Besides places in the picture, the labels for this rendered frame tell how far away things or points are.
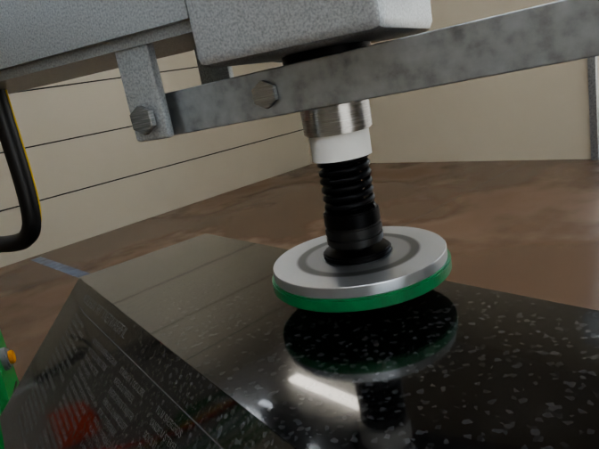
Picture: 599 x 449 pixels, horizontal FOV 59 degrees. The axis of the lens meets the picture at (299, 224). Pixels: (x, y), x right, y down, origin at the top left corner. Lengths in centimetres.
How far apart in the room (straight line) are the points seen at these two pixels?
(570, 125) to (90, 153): 459
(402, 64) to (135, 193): 551
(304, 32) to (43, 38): 34
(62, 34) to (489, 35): 47
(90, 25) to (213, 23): 17
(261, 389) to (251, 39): 33
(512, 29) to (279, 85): 23
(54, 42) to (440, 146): 563
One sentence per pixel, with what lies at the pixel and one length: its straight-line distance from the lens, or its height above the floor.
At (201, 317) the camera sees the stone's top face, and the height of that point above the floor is 87.
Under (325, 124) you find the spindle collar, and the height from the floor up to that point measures 109.
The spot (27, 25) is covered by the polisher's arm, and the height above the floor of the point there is 126.
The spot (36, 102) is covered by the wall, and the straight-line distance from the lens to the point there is 565.
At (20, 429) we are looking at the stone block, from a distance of 98.
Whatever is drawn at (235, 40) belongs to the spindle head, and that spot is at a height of 119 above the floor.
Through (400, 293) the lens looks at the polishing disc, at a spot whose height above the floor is 91.
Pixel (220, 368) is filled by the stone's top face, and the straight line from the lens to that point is 58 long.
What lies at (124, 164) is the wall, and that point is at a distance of 592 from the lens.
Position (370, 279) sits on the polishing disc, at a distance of 58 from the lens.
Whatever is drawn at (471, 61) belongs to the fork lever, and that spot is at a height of 113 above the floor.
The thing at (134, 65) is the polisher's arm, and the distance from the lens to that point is 66.
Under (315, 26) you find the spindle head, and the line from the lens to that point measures 51.
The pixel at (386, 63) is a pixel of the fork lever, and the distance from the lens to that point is 54.
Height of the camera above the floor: 114
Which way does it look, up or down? 15 degrees down
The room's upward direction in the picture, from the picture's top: 10 degrees counter-clockwise
